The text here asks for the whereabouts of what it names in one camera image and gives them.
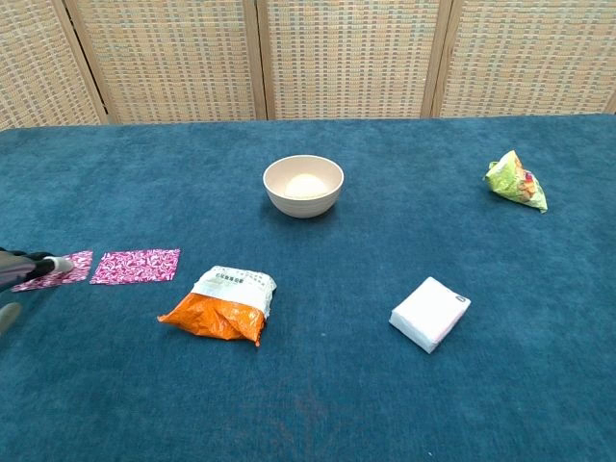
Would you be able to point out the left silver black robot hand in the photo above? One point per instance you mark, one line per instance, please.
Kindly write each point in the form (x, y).
(29, 267)

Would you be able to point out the orange white snack bag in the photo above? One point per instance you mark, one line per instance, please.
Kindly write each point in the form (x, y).
(221, 317)

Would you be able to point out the beige round bowl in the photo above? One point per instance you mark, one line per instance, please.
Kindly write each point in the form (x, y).
(303, 207)

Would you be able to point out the teal felt table mat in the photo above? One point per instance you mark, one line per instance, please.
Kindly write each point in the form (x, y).
(337, 409)

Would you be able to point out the woven bamboo folding screen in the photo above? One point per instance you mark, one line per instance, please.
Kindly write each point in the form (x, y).
(337, 58)

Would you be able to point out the white tissue pack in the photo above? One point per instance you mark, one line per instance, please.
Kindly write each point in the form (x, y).
(426, 313)

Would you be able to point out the green snack bag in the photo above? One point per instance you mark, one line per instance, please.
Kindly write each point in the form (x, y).
(515, 185)

